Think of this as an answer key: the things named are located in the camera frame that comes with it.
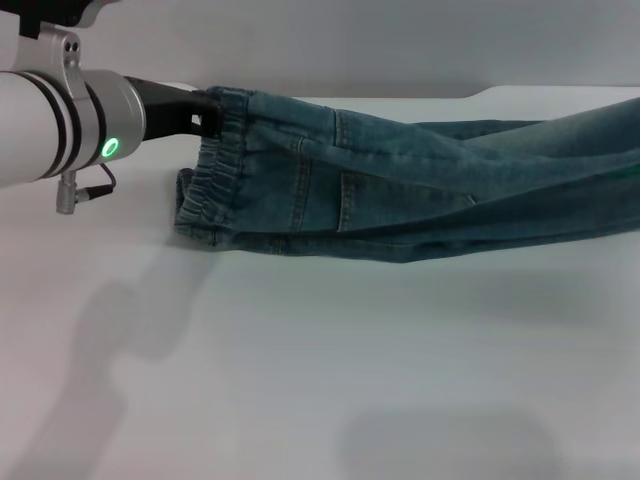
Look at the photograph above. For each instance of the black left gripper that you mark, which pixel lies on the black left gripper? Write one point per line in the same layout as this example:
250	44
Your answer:
167	110

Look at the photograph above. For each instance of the blue denim shorts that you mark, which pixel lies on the blue denim shorts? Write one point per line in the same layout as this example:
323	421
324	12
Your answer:
400	200

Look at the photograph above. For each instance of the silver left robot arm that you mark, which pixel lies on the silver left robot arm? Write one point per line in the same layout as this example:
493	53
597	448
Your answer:
60	125

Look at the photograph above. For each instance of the left wrist camera housing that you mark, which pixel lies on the left wrist camera housing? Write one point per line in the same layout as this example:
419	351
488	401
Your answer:
60	10

